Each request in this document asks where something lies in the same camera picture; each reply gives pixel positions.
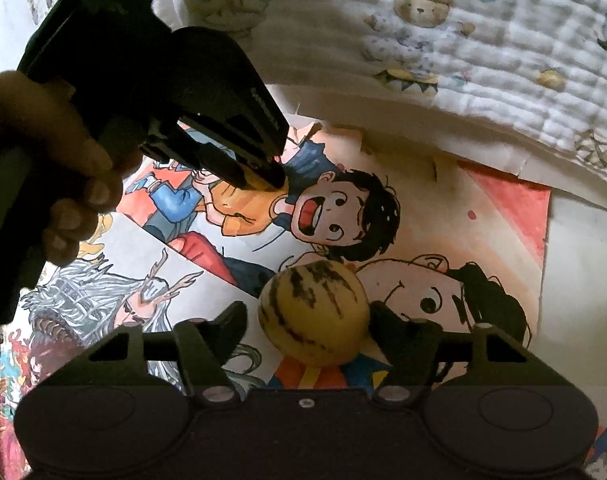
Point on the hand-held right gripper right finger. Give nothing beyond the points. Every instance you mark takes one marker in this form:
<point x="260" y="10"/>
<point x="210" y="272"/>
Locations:
<point x="394" y="332"/>

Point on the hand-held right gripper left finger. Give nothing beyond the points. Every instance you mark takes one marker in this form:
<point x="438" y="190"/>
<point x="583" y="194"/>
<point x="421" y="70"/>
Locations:
<point x="229" y="330"/>

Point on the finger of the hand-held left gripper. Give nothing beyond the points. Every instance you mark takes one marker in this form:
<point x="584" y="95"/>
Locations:
<point x="223" y="166"/>
<point x="272" y="172"/>

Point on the striped yellow melon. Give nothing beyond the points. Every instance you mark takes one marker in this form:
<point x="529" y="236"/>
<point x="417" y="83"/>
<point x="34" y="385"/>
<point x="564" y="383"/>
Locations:
<point x="313" y="312"/>

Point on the person's left hand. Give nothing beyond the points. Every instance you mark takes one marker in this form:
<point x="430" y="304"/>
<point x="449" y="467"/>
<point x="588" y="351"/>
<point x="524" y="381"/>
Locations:
<point x="73" y="175"/>

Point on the cartoon boys poster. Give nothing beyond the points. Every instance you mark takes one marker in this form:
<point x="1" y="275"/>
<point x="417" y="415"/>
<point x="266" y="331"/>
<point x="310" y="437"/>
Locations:
<point x="433" y="225"/>

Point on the white-haired figure poster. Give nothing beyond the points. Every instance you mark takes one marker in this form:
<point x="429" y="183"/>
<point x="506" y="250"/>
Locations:
<point x="88" y="295"/>

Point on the printed quilted blanket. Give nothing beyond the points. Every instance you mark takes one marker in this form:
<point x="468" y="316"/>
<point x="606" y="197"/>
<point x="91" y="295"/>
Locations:
<point x="433" y="45"/>

